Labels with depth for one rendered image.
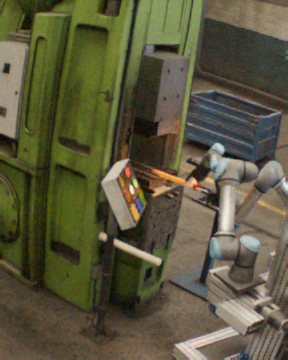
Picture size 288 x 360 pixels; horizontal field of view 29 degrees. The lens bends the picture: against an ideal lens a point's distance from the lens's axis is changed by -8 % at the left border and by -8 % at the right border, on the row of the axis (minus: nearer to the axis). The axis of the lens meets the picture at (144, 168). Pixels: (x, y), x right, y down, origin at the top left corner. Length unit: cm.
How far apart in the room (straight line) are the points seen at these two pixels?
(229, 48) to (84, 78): 895
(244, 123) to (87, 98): 402
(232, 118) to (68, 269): 403
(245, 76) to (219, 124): 477
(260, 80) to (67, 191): 857
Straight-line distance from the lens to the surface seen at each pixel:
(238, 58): 1221
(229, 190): 298
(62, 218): 387
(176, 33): 375
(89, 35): 350
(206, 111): 756
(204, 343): 346
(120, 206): 307
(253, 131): 727
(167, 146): 400
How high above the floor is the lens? 230
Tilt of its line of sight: 20 degrees down
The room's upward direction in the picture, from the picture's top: 8 degrees clockwise
